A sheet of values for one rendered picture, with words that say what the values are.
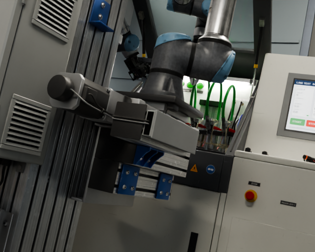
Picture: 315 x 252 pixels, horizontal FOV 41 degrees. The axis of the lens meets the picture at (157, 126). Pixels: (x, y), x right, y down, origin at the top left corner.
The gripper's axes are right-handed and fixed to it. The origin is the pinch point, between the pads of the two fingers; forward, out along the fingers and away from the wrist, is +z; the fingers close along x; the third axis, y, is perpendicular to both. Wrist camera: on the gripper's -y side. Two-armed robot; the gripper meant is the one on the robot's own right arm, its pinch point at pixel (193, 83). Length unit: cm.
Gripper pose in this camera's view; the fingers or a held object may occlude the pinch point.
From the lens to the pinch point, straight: 190.6
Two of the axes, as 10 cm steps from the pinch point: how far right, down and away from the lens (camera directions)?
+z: -2.0, 9.7, -1.3
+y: -3.3, -1.9, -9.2
